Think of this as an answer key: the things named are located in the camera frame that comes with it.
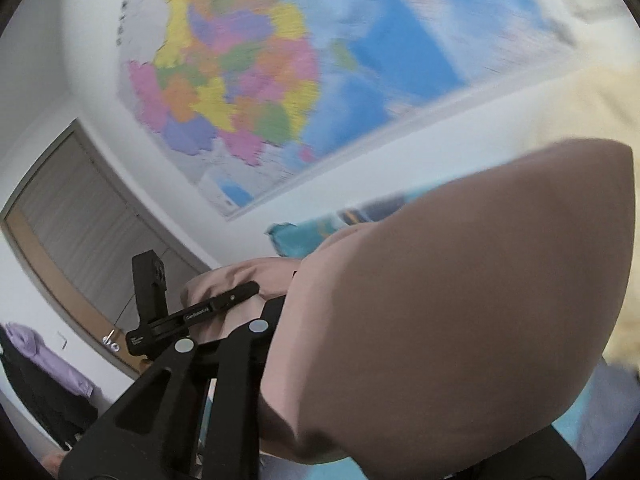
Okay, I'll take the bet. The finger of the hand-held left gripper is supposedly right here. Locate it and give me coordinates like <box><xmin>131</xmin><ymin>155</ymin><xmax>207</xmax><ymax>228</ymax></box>
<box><xmin>184</xmin><ymin>281</ymin><xmax>261</xmax><ymax>329</ymax></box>

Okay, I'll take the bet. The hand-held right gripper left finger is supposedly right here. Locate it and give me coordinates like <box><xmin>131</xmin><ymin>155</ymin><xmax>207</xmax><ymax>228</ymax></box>
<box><xmin>60</xmin><ymin>296</ymin><xmax>287</xmax><ymax>480</ymax></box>

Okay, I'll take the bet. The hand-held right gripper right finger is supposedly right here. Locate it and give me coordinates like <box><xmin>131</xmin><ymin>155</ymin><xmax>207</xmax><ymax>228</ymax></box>
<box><xmin>540</xmin><ymin>425</ymin><xmax>587</xmax><ymax>480</ymax></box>

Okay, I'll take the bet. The pink jacket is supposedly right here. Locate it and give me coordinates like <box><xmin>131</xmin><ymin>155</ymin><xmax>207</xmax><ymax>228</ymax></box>
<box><xmin>180</xmin><ymin>137</ymin><xmax>636</xmax><ymax>480</ymax></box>

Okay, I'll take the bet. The teal grey patterned bedsheet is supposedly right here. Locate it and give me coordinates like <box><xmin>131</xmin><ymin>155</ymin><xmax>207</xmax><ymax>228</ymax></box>
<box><xmin>260</xmin><ymin>187</ymin><xmax>640</xmax><ymax>480</ymax></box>

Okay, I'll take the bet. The purple hanging garment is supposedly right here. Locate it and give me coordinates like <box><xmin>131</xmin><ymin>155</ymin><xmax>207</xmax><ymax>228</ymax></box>
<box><xmin>2</xmin><ymin>322</ymin><xmax>96</xmax><ymax>401</ymax></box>

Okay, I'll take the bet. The black hanging garment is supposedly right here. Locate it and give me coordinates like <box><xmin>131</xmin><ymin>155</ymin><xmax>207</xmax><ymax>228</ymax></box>
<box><xmin>0</xmin><ymin>330</ymin><xmax>98</xmax><ymax>451</ymax></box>

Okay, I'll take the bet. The cream yellow garment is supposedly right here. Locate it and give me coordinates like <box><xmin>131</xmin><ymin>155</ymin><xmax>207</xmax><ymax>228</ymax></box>
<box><xmin>520</xmin><ymin>60</ymin><xmax>640</xmax><ymax>361</ymax></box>

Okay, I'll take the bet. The grey door with wooden frame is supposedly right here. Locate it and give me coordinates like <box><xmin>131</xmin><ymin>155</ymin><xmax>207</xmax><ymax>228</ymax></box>
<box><xmin>0</xmin><ymin>119</ymin><xmax>221</xmax><ymax>378</ymax></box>

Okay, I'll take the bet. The colourful wall map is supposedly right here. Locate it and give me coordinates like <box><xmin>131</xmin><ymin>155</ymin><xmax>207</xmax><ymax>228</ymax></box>
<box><xmin>112</xmin><ymin>0</ymin><xmax>640</xmax><ymax>218</ymax></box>

